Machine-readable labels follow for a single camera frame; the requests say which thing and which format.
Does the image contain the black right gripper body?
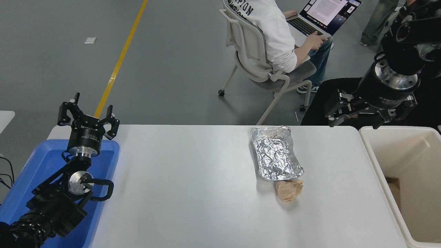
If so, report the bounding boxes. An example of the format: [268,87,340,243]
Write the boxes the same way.
[355,71,418,110]

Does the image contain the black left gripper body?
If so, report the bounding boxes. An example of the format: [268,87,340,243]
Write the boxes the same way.
[68,116,105,151]

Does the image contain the foil tray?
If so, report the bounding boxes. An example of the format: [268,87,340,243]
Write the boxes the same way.
[250,125,304,181]

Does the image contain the person's right hand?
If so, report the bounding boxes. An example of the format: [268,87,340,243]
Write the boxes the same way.
[303,33,328,50]

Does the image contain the person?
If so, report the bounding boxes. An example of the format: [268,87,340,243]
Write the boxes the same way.
[226,0,334,94]
[360,0,402,47]
[300,77,441,127]

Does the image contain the large pale bin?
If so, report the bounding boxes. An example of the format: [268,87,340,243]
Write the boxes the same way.
[359,126,441,248]

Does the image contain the blue plastic tray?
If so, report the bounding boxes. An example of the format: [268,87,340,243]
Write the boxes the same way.
[0,139,120,248]

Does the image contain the white table corner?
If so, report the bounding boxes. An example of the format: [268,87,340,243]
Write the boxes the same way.
[0,110,16,133]

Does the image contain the silver laptop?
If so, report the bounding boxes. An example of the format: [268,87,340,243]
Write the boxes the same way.
[286,0,363,47]

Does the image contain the crumpled tan paper ball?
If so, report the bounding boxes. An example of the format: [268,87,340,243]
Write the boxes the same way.
[275,179,304,202]

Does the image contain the white office chair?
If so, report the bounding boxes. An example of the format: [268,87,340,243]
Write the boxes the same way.
[218,0,317,126]

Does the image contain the thin black cables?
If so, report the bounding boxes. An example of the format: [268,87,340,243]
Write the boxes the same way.
[0,155,15,190]

